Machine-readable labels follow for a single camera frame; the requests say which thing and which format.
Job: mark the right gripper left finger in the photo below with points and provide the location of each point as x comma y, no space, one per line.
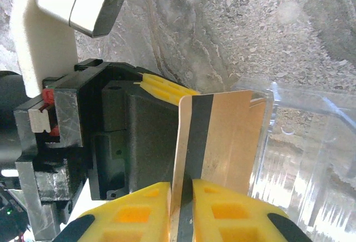
133,219

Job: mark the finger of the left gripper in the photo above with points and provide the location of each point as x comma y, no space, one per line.
150,142
161,86

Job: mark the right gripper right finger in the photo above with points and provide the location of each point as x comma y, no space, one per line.
236,219

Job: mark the clear plastic card stand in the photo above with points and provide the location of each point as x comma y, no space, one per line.
306,155

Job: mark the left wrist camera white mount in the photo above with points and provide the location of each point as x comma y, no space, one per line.
69,0

